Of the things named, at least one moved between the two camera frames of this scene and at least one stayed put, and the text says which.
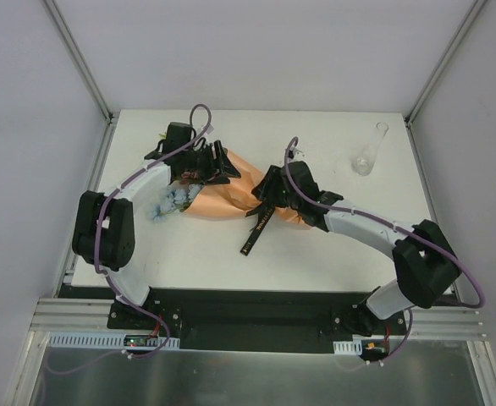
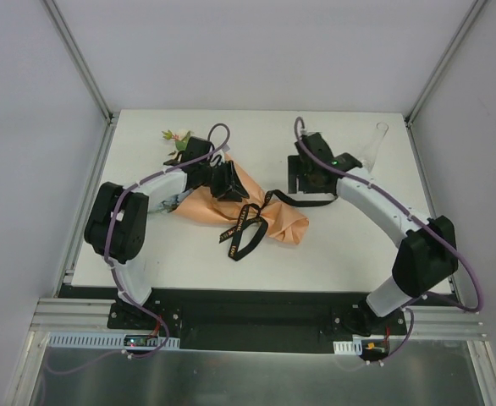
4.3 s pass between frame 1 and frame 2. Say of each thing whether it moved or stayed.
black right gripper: moved
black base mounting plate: stayed
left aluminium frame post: stayed
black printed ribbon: moved
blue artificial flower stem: moved
